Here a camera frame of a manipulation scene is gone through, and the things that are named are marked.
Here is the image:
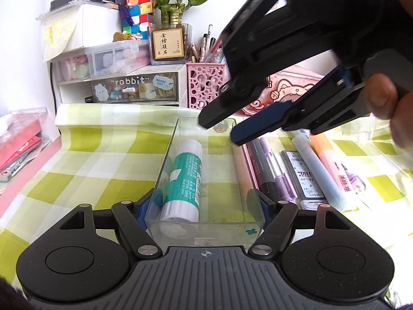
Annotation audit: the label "small yellow figurine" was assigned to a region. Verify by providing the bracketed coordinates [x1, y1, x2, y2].
[113, 32, 143, 42]

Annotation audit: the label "red pink book stack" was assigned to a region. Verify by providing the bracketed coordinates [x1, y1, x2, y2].
[1, 108, 51, 185]

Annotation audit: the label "purple clear pen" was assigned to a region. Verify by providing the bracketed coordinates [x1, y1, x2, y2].
[260, 137, 298, 202]

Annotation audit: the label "light blue highlighter pen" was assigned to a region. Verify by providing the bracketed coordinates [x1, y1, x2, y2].
[292, 133, 346, 212]

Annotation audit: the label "green checked table cloth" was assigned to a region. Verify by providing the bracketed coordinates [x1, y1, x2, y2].
[1, 104, 412, 305]

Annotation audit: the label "clear plastic drawer box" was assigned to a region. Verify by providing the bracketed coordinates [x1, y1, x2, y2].
[52, 40, 150, 83]

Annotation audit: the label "clear plastic organizer tray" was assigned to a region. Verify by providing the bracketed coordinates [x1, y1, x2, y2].
[145, 118, 265, 250]

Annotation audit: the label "pink small mochi pencil case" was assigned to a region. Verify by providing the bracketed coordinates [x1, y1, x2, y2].
[237, 65, 323, 116]

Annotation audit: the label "pens in holder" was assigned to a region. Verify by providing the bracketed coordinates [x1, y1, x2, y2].
[190, 25, 226, 64]

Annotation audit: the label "white storage box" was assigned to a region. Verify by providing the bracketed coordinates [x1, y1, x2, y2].
[37, 0, 122, 62]

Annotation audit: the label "colourful rubik's cube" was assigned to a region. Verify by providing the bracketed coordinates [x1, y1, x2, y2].
[122, 0, 155, 40]

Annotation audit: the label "grey lead refill case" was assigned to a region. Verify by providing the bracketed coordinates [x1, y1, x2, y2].
[281, 150, 326, 211]

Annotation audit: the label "bamboo plant in glass pot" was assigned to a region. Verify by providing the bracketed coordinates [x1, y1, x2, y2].
[148, 0, 208, 65]

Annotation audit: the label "orange pink highlighter pen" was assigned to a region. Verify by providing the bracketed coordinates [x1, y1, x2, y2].
[232, 145, 255, 211]

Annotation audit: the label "pink perforated pen holder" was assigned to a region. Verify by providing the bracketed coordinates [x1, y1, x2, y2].
[186, 63, 228, 110]

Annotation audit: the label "lilac barcode pen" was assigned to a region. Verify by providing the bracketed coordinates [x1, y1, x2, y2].
[309, 134, 366, 197]

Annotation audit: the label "person's right hand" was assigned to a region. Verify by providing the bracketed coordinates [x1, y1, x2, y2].
[363, 0, 413, 149]

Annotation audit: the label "green white glue stick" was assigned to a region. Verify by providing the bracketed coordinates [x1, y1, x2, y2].
[161, 138, 203, 222]

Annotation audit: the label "white rabbit drawer organizer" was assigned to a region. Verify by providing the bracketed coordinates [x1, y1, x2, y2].
[52, 64, 188, 107]

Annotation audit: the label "dark grey marker pen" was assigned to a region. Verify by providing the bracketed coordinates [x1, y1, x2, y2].
[247, 139, 281, 202]

